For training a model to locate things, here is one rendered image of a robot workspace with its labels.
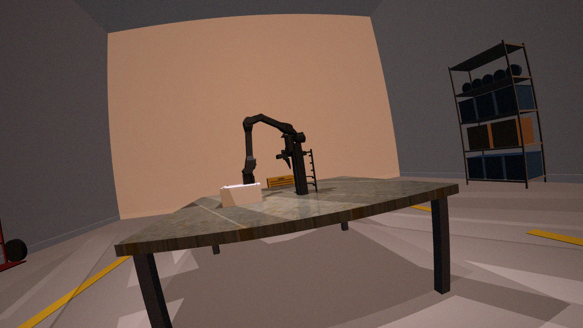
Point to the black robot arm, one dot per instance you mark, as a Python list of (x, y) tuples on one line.
[(290, 136)]

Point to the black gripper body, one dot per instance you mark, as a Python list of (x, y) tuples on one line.
[(289, 148)]

